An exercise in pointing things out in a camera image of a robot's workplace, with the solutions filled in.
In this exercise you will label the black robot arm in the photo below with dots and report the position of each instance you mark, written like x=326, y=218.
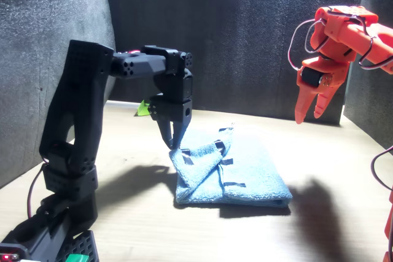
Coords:
x=76, y=105

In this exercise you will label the lime green card sheet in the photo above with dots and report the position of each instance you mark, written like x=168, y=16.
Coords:
x=142, y=109

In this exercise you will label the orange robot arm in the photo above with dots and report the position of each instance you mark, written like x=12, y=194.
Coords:
x=353, y=35

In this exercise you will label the grey foam panel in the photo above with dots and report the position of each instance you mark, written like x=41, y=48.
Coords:
x=368, y=105
x=37, y=13
x=230, y=29

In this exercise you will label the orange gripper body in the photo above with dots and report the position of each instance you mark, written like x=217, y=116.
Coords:
x=334, y=75

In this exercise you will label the light blue towel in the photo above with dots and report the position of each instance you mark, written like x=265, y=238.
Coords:
x=245, y=179

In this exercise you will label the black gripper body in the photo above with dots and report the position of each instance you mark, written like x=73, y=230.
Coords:
x=172, y=110

